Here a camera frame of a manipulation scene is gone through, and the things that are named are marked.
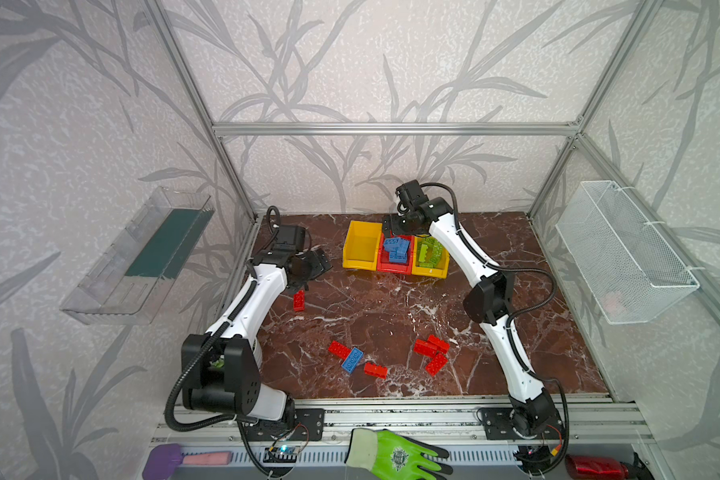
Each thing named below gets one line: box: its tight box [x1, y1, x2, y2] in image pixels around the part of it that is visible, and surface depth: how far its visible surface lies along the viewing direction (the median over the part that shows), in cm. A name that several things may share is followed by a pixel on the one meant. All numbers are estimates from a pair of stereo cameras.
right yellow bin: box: [411, 235, 450, 279], surface depth 104 cm
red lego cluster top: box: [428, 334, 451, 354], surface depth 87 cm
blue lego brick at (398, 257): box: [389, 251, 407, 264], surface depth 107 cm
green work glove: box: [344, 428, 453, 480], surface depth 70 cm
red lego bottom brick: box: [363, 362, 389, 379], surface depth 83 cm
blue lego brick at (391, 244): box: [384, 238, 400, 253], surface depth 107 cm
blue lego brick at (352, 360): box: [341, 347, 364, 374], surface depth 84 cm
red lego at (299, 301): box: [293, 290, 305, 312], surface depth 97 cm
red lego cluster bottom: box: [426, 352, 448, 377], surface depth 84 cm
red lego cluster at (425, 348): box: [414, 339, 438, 358], surface depth 86 cm
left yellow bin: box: [342, 220, 383, 271], surface depth 110 cm
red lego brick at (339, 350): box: [328, 340, 352, 360], surface depth 86 cm
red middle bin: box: [377, 231, 415, 275], surface depth 107 cm
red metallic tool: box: [565, 454, 629, 480], surface depth 68 cm
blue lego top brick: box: [396, 237, 410, 252], surface depth 107 cm
